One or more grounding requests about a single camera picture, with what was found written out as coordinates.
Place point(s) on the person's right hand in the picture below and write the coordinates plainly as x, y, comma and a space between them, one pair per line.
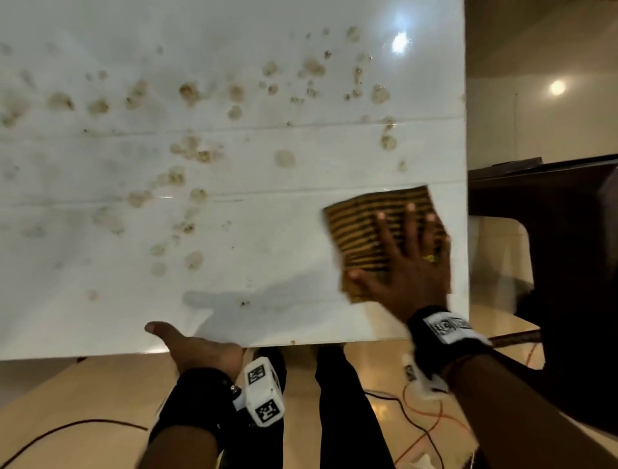
415, 280

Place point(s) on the person's left hand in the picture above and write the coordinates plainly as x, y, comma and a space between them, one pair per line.
207, 355

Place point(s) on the brown checkered cloth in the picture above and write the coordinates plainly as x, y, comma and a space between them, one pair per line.
357, 232

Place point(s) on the person's left forearm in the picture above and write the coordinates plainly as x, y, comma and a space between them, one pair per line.
178, 451

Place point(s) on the person's left leg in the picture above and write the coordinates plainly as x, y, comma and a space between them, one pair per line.
260, 449

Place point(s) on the person's leg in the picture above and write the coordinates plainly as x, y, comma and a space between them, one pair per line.
347, 410
260, 449

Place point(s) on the person's right leg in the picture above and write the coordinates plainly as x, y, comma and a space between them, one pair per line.
347, 410

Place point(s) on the black marker wristband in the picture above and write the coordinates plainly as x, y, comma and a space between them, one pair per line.
429, 348
198, 396

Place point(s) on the white table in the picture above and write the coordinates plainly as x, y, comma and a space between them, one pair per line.
193, 290

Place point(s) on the dark brown plastic chair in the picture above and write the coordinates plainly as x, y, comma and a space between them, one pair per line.
569, 232

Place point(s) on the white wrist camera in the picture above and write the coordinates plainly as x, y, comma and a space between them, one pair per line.
420, 381
263, 391

